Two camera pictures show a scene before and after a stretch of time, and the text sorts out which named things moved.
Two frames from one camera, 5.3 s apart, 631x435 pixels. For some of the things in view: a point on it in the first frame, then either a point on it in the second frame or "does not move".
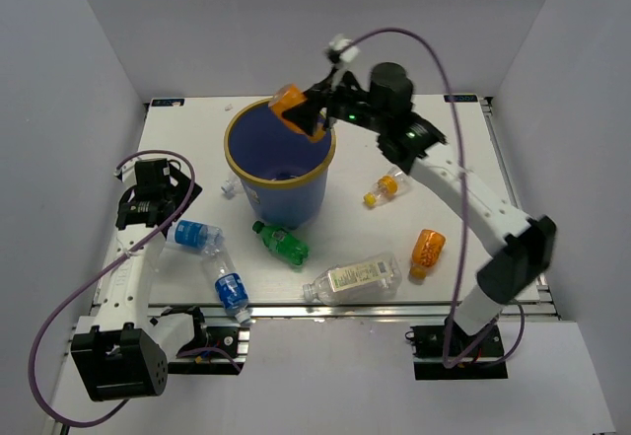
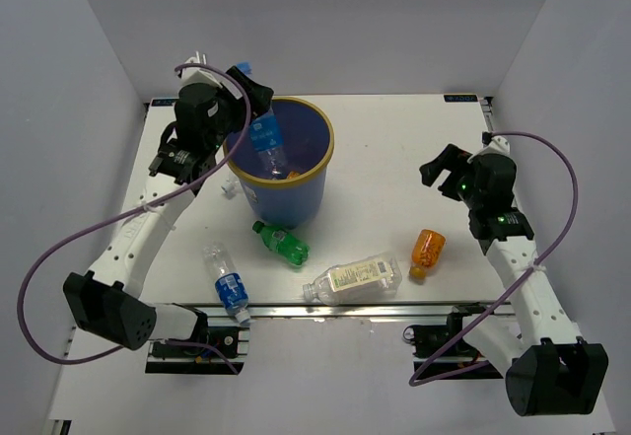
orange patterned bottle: [427, 250] does not move
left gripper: [182, 185] to [260, 95]
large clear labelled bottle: [357, 281] does not move
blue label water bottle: [207, 239] to [266, 136]
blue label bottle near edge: [231, 287] does not move
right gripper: [307, 113] to [451, 159]
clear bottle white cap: [231, 187] does not move
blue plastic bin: [283, 173] does not move
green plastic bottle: [283, 243] does not move
